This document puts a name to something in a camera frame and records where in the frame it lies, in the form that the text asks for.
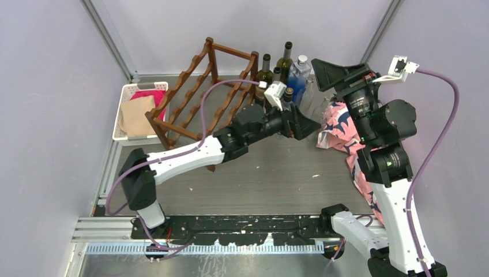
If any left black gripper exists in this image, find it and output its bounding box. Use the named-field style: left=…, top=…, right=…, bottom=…
left=246, top=98, right=321, bottom=145

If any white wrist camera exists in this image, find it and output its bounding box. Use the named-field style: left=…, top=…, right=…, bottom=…
left=373, top=55, right=419, bottom=84
left=258, top=81, right=287, bottom=111

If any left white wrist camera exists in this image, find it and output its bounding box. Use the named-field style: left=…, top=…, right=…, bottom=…
left=258, top=81, right=287, bottom=111

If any beige cloth in basket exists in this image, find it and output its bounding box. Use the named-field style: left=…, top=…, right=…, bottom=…
left=121, top=101, right=155, bottom=138

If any white slotted cable duct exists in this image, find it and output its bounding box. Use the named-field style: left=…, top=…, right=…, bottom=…
left=85, top=241, right=324, bottom=255

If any blue clear square bottle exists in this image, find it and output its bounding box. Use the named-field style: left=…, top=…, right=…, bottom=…
left=287, top=55, right=312, bottom=106

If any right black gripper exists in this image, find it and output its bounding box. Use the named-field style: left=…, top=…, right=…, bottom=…
left=313, top=58, right=383, bottom=144

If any dark wine bottle cream label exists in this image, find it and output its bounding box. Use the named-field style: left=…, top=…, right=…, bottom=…
left=272, top=66, right=281, bottom=83

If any dark green wine bottle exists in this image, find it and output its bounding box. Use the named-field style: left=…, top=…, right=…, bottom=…
left=254, top=54, right=273, bottom=112

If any clear slim glass bottle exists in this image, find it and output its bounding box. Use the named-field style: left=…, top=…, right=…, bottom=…
left=309, top=96, right=330, bottom=123

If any olive green wine bottle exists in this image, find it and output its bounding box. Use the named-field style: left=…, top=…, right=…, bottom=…
left=276, top=41, right=293, bottom=84

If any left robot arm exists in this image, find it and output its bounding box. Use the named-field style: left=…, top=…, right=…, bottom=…
left=118, top=104, right=321, bottom=238

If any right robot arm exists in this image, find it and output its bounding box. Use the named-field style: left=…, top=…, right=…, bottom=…
left=311, top=56, right=447, bottom=276

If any pink shark print cloth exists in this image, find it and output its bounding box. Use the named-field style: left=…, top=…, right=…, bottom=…
left=316, top=102, right=384, bottom=223

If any brown wooden wine rack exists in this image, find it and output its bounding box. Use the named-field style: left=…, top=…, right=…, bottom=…
left=145, top=37, right=259, bottom=150

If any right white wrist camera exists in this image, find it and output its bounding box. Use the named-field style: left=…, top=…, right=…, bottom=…
left=373, top=55, right=419, bottom=84

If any clear tapered glass bottle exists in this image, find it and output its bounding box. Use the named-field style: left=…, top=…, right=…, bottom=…
left=299, top=76, right=315, bottom=115

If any white perforated plastic basket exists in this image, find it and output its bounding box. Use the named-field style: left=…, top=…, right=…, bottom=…
left=111, top=81, right=170, bottom=147

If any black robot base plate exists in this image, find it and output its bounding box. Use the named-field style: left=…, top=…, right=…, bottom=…
left=149, top=215, right=341, bottom=246

